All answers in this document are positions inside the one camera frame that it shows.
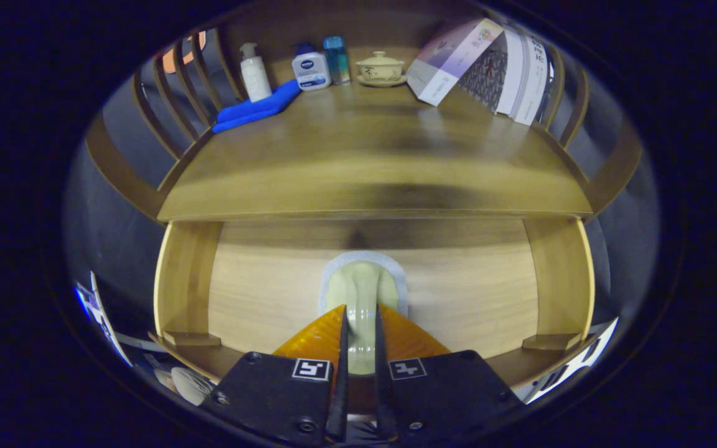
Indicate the blue folded cloth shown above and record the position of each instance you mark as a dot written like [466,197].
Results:
[253,111]

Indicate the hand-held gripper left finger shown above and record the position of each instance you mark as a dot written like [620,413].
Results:
[340,398]

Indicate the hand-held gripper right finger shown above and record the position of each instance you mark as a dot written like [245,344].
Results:
[384,398]

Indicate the pale green ceramic ornament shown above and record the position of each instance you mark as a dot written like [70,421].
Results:
[361,292]

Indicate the beige lidded teacup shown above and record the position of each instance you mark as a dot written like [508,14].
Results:
[381,70]

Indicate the teal bottle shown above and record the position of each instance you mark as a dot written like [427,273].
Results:
[337,62]

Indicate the brown wooden drawer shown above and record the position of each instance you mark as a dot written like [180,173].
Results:
[259,292]

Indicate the white book with patterned cover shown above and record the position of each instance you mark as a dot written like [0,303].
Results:
[486,78]

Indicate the wooden countertop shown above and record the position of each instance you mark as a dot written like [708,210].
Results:
[365,162]

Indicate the white rounded object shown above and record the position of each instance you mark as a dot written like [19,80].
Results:
[192,384]

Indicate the lilac book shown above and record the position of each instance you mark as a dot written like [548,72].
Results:
[449,62]

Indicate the white bottle with blue cap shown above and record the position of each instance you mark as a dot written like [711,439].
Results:
[310,71]

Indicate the white book with black lettering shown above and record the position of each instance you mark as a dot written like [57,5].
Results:
[531,87]

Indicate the white pump bottle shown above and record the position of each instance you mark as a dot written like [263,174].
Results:
[256,78]

